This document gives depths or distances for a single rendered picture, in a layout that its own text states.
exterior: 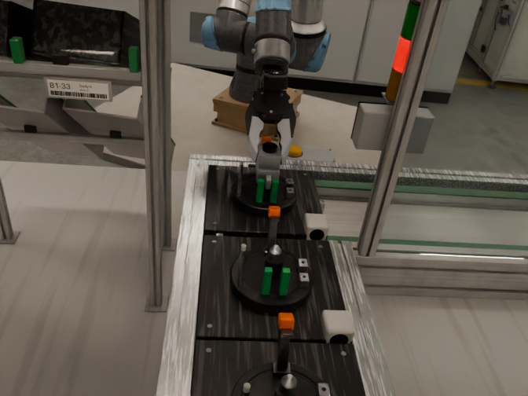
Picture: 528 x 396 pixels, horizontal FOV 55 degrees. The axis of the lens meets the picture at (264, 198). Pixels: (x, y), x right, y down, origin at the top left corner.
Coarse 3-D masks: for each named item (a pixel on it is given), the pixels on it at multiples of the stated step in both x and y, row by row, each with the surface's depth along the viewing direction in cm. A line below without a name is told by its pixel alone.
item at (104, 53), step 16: (32, 16) 71; (48, 16) 71; (64, 16) 71; (80, 16) 71; (96, 16) 70; (112, 16) 70; (128, 16) 72; (32, 32) 71; (48, 32) 71; (64, 32) 71; (80, 32) 71; (96, 32) 71; (112, 32) 71; (128, 32) 73; (32, 48) 72; (48, 48) 72; (64, 48) 71; (80, 48) 71; (96, 48) 71; (112, 48) 71; (128, 48) 74; (96, 64) 78; (112, 64) 71; (128, 64) 75
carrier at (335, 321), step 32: (224, 256) 91; (256, 256) 89; (288, 256) 90; (320, 256) 93; (224, 288) 84; (256, 288) 82; (288, 288) 83; (320, 288) 87; (224, 320) 79; (256, 320) 79; (320, 320) 81
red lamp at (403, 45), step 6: (402, 42) 77; (408, 42) 76; (402, 48) 77; (408, 48) 76; (396, 54) 79; (402, 54) 78; (396, 60) 79; (402, 60) 78; (396, 66) 79; (402, 66) 78
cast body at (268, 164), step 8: (264, 144) 101; (272, 144) 101; (264, 152) 100; (272, 152) 100; (256, 160) 104; (264, 160) 99; (272, 160) 99; (256, 168) 103; (264, 168) 100; (272, 168) 100; (256, 176) 102; (264, 176) 101; (272, 176) 101
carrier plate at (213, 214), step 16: (208, 176) 112; (224, 176) 113; (288, 176) 115; (304, 176) 116; (208, 192) 107; (224, 192) 107; (304, 192) 110; (208, 208) 102; (224, 208) 103; (304, 208) 106; (320, 208) 106; (208, 224) 98; (224, 224) 98; (240, 224) 99; (256, 224) 100; (288, 224) 101
